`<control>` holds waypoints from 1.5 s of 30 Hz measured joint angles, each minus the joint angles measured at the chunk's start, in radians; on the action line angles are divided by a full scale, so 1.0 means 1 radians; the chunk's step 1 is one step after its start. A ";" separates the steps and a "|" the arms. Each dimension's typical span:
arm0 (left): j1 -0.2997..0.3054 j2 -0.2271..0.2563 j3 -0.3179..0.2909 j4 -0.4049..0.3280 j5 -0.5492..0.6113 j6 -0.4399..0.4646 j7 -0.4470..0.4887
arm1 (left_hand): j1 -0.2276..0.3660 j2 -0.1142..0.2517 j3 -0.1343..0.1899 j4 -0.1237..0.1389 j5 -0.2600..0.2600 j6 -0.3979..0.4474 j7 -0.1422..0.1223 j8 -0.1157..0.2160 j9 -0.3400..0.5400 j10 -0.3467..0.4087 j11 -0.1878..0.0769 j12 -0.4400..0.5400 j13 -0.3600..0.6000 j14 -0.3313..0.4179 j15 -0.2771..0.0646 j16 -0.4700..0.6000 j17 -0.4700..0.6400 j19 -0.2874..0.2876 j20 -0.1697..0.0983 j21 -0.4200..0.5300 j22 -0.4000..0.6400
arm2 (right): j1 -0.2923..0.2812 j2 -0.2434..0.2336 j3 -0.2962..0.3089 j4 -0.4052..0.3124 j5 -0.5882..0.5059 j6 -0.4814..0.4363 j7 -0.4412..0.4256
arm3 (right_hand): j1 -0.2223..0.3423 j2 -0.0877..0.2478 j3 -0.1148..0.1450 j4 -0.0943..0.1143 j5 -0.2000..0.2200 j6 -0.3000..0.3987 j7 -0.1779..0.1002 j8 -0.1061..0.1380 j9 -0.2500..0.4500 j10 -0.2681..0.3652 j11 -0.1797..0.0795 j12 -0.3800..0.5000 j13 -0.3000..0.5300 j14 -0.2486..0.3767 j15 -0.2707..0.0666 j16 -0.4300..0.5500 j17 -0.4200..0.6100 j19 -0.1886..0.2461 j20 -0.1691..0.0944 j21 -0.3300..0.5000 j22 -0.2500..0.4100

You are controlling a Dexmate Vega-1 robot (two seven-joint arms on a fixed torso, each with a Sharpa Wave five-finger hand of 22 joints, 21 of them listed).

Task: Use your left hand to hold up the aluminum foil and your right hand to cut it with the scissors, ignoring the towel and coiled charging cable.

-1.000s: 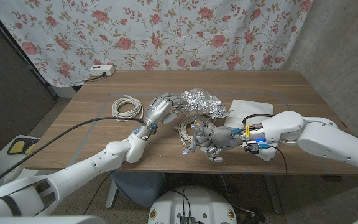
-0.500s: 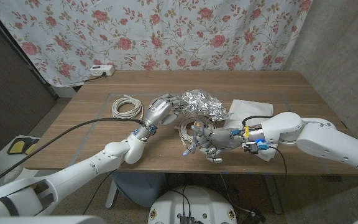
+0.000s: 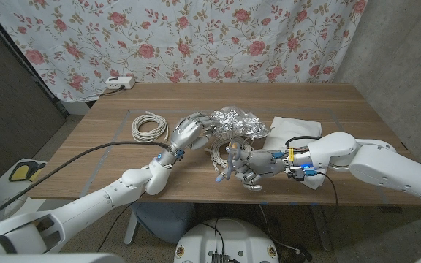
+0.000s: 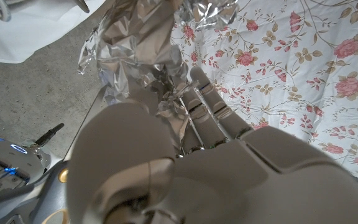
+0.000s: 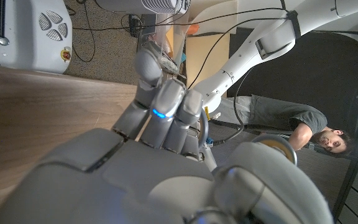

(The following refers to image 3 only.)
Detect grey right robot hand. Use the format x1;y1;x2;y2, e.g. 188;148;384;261
214;142;295;192

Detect floral print backdrop curtain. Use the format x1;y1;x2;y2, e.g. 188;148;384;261
0;0;368;103

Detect yellow grey handled scissors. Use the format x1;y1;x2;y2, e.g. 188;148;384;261
224;141;243;180

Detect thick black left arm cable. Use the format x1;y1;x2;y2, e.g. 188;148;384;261
0;140;171;229

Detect white towel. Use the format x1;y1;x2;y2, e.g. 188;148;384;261
263;116;328;190

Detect large coiled white cable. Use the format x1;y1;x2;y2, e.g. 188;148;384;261
209;137;255;175

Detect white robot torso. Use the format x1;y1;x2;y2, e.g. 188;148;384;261
173;218;280;263

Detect blue grey stool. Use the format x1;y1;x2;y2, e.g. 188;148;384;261
126;202;197;245

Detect grey table leg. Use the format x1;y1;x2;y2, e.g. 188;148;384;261
311;205;333;252

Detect white table leg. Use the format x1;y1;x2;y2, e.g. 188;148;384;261
124;210;140;245

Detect small coiled white cable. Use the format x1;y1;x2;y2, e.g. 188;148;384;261
131;111;170;143

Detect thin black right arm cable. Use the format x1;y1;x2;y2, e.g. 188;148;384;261
318;173;339;220

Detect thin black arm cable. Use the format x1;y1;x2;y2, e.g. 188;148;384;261
318;173;339;220
96;200;138;253

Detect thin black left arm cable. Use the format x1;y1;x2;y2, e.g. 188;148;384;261
96;200;138;253

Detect white power strip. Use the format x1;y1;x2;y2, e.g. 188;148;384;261
105;75;136;91

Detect white floor board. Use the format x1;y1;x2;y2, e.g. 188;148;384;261
0;157;49;216

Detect black power strip cord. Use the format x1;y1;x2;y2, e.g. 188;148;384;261
99;84;126;98

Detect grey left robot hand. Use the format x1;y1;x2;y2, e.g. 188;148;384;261
157;111;219;166

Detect aluminum foil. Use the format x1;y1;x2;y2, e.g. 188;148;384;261
208;105;272;142

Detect black adapter on floor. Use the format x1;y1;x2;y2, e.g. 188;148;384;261
285;246;314;263

